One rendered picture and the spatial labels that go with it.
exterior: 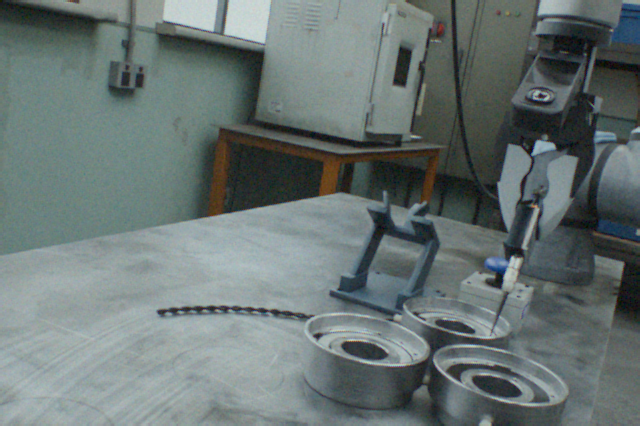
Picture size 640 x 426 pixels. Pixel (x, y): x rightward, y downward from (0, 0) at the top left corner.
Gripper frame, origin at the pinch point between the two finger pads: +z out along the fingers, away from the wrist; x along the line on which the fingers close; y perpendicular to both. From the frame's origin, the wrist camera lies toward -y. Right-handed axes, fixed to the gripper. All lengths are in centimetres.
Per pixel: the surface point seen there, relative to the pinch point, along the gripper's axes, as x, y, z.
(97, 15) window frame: 159, 87, -19
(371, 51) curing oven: 109, 187, -25
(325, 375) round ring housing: 7.6, -25.1, 10.9
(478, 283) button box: 4.6, 5.1, 8.5
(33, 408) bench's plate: 20.6, -41.3, 12.9
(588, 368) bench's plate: -8.9, 1.9, 13.1
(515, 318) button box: -0.4, 3.6, 10.8
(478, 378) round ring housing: -2.0, -16.6, 10.4
